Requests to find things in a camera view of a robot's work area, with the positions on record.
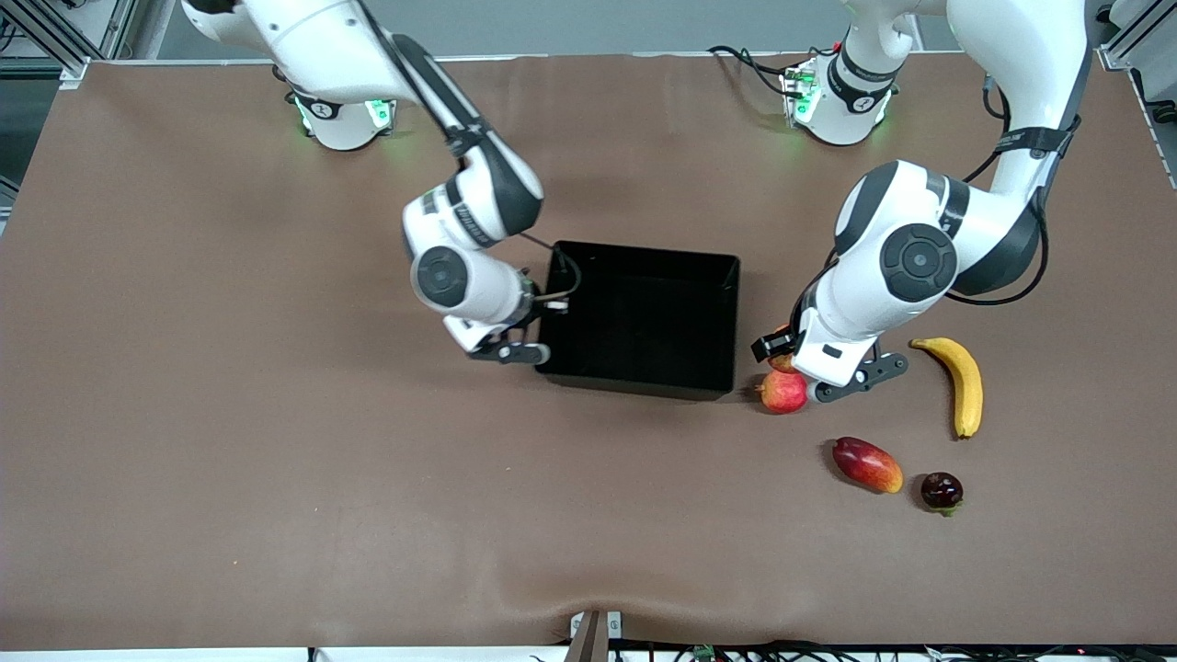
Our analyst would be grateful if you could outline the yellow banana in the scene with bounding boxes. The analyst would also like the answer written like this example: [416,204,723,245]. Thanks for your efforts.
[909,337,984,439]

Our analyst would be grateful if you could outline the black plastic box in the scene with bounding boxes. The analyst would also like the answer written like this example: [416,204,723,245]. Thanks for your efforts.
[535,241,741,402]

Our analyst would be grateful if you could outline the red apple on table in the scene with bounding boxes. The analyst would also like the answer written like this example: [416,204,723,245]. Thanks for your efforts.
[756,370,809,415]

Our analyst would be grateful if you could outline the red yellow mango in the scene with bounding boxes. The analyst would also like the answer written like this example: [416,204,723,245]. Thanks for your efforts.
[832,437,904,495]

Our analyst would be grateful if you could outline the dark purple plum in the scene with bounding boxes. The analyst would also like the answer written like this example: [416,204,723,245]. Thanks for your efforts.
[920,472,965,517]

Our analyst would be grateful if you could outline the brown table cover mat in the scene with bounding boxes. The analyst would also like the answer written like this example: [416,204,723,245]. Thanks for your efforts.
[0,51,1177,649]

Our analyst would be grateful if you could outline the metal table edge clamp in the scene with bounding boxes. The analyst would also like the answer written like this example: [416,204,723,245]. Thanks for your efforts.
[568,610,623,662]

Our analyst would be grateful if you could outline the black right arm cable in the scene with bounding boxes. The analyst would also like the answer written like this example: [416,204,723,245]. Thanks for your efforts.
[354,0,582,314]

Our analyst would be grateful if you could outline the aluminium frame profile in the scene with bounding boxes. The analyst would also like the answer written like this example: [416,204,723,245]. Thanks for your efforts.
[0,0,139,88]
[1099,0,1177,120]

